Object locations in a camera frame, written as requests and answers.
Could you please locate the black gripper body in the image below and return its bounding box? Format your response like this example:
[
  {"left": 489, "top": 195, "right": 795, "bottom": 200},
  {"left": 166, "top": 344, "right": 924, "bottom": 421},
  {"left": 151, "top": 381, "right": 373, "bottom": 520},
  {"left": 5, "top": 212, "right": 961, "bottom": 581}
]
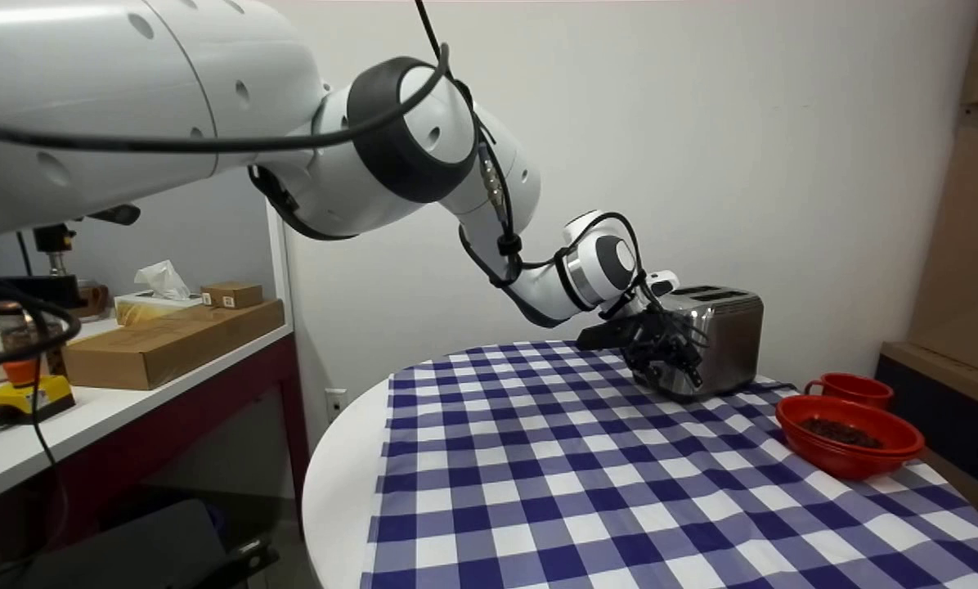
[{"left": 577, "top": 295, "right": 671, "bottom": 354}]

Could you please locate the silver two-slot toaster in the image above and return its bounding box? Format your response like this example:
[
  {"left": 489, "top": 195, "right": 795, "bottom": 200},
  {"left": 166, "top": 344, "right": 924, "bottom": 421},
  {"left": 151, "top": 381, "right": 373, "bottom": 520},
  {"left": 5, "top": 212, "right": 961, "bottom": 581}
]
[{"left": 630, "top": 284, "right": 766, "bottom": 401}]

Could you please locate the blue white checkered tablecloth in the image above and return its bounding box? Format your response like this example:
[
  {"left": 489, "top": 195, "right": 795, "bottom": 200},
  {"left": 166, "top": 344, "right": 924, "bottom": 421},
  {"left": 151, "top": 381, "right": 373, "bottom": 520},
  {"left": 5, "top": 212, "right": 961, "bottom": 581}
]
[{"left": 361, "top": 336, "right": 978, "bottom": 589}]

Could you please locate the red bowl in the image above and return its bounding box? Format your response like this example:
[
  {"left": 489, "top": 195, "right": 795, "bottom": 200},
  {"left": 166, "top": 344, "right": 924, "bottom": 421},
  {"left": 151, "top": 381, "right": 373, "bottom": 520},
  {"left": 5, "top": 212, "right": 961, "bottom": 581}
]
[{"left": 777, "top": 388, "right": 929, "bottom": 484}]

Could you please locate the round white table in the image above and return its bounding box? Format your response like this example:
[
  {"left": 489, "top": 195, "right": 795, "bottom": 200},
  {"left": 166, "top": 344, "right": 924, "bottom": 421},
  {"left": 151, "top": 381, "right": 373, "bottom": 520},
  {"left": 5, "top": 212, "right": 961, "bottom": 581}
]
[{"left": 299, "top": 374, "right": 402, "bottom": 589}]

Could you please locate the small brown box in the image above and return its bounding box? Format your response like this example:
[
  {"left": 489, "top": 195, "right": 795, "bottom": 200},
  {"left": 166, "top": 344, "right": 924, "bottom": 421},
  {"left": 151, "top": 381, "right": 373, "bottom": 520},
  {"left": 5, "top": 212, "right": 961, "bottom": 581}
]
[{"left": 203, "top": 278, "right": 269, "bottom": 309}]

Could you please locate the grey partition panel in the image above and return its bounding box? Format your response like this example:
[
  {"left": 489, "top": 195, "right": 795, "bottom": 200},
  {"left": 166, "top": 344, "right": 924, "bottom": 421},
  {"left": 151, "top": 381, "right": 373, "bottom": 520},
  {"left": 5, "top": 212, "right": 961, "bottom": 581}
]
[{"left": 0, "top": 172, "right": 295, "bottom": 308}]

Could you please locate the flat brown cardboard box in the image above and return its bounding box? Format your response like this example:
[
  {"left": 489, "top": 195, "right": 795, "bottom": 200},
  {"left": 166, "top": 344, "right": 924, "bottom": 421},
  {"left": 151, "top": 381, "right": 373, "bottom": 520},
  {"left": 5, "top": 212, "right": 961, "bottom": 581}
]
[{"left": 64, "top": 295, "right": 287, "bottom": 393}]

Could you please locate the white tissue box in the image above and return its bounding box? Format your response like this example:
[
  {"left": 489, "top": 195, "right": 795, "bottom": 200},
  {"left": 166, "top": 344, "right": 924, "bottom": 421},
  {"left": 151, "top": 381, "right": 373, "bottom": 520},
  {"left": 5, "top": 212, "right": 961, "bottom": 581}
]
[{"left": 113, "top": 259, "right": 213, "bottom": 328}]

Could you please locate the white desk with red side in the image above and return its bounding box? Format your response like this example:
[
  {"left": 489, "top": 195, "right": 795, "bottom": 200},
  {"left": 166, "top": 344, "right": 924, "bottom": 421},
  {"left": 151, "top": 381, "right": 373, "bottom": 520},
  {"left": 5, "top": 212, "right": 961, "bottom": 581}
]
[{"left": 0, "top": 315, "right": 311, "bottom": 568}]

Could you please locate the black office chair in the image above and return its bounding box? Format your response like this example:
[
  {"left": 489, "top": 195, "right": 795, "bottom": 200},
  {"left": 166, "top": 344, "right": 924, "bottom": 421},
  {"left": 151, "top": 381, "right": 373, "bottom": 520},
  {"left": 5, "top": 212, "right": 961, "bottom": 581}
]
[{"left": 0, "top": 493, "right": 286, "bottom": 589}]

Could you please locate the yellow tool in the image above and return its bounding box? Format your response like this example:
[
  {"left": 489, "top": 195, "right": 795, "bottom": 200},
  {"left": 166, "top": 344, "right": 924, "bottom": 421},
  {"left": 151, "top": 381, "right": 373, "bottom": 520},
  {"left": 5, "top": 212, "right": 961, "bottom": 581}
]
[{"left": 0, "top": 354, "right": 79, "bottom": 431}]

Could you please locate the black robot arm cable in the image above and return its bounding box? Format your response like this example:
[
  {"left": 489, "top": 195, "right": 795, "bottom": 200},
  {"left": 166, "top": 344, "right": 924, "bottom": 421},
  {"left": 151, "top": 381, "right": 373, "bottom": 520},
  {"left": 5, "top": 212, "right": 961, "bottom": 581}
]
[{"left": 0, "top": 0, "right": 648, "bottom": 299}]

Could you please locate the black camera bar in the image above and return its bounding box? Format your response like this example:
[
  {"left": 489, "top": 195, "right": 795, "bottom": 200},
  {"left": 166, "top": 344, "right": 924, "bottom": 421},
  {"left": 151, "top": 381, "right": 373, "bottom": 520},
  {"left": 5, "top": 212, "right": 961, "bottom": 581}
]
[{"left": 27, "top": 200, "right": 143, "bottom": 256}]

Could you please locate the thick black camera cable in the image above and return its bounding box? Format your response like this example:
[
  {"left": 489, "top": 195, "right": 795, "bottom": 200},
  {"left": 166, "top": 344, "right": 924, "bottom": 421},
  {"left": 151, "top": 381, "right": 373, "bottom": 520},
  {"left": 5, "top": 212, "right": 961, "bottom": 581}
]
[{"left": 0, "top": 264, "right": 84, "bottom": 470}]

